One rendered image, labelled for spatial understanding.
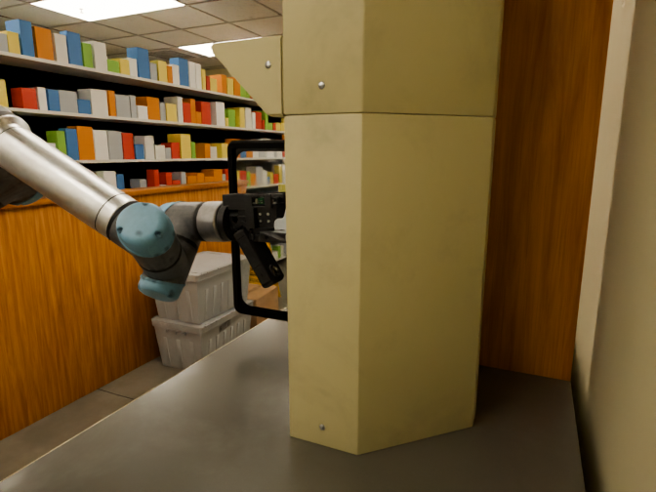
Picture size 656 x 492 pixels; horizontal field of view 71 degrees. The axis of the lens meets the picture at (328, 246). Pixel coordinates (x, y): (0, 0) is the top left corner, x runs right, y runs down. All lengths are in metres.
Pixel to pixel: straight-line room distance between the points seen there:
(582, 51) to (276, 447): 0.80
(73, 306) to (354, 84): 2.48
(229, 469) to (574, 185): 0.72
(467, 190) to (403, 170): 0.11
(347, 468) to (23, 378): 2.31
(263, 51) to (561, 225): 0.59
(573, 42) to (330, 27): 0.47
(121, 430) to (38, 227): 1.99
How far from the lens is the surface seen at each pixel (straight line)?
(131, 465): 0.75
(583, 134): 0.92
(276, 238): 0.74
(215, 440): 0.76
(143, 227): 0.72
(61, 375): 2.96
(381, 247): 0.61
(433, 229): 0.64
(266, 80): 0.65
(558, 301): 0.96
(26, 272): 2.72
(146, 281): 0.85
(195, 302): 2.91
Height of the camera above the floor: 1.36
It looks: 11 degrees down
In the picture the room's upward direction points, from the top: straight up
